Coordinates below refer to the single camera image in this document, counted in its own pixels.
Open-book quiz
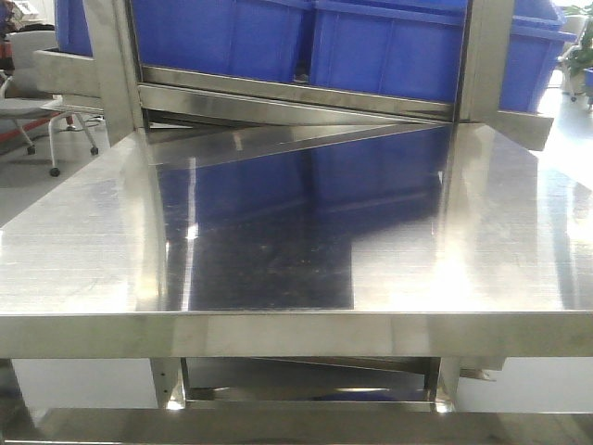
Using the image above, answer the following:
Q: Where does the grey office chair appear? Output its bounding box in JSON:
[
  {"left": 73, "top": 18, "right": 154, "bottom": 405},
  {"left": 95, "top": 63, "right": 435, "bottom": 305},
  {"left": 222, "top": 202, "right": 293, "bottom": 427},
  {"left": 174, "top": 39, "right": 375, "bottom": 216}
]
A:
[{"left": 1, "top": 31, "right": 99, "bottom": 177}]

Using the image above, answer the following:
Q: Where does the stainless steel shelf rack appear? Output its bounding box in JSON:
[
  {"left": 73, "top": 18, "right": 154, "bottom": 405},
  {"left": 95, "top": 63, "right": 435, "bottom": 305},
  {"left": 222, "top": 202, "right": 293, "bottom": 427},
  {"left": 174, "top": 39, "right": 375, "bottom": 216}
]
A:
[{"left": 33, "top": 1, "right": 552, "bottom": 150}]

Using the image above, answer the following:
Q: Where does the far right blue bin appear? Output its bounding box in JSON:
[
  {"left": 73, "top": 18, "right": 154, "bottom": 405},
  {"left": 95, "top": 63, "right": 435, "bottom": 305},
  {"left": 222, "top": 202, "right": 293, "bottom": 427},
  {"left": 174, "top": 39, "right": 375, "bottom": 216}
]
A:
[{"left": 498, "top": 0, "right": 576, "bottom": 113}]

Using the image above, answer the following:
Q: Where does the far left blue bin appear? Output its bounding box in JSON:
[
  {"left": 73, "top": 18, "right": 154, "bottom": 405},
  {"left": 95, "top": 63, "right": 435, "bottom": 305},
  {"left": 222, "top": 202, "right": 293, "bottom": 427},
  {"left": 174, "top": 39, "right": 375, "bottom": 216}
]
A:
[{"left": 55, "top": 0, "right": 93, "bottom": 57}]

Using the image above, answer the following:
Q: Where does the blue storage bin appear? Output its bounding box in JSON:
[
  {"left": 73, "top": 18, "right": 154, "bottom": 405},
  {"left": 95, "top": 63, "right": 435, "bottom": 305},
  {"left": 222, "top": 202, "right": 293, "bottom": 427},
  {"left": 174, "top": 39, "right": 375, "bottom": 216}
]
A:
[
  {"left": 132, "top": 0, "right": 312, "bottom": 83},
  {"left": 309, "top": 1, "right": 467, "bottom": 103}
]

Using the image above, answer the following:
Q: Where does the right blue storage bin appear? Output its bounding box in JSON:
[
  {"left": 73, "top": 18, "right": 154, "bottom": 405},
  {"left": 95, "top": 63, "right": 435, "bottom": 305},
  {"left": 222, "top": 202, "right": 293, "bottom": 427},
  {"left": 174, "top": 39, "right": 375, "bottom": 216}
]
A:
[{"left": 309, "top": 1, "right": 467, "bottom": 103}]

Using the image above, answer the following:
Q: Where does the green potted plant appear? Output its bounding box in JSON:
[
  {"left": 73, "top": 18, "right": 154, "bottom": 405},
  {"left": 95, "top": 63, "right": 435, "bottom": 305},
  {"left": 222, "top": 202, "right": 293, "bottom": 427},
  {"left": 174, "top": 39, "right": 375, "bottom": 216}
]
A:
[{"left": 559, "top": 2, "right": 592, "bottom": 81}]

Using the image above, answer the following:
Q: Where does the left blue storage bin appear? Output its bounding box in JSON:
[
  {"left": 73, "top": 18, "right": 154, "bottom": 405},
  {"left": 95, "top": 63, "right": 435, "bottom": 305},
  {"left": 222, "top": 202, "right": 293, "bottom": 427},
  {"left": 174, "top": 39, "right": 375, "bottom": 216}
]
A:
[{"left": 132, "top": 0, "right": 312, "bottom": 83}]

